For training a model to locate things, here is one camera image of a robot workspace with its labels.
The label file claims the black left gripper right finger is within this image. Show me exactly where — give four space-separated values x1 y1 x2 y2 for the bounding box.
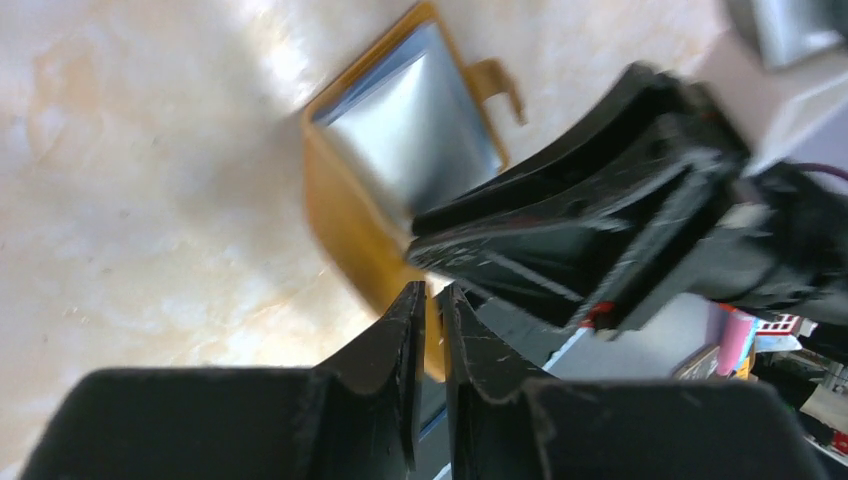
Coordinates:
440 285 563 479

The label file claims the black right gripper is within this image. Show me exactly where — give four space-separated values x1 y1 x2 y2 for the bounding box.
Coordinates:
688 161 847 312

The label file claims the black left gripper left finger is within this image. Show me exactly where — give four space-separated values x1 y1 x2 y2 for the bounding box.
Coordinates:
311 281 426 479

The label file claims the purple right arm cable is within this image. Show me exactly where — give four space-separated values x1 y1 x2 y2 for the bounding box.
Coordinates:
788 161 848 183

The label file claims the yellow leather card holder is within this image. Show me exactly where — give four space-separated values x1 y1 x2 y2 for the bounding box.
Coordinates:
300 1 529 384

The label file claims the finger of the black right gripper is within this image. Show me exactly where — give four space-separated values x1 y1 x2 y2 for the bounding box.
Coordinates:
407 181 729 330
412 62 749 239

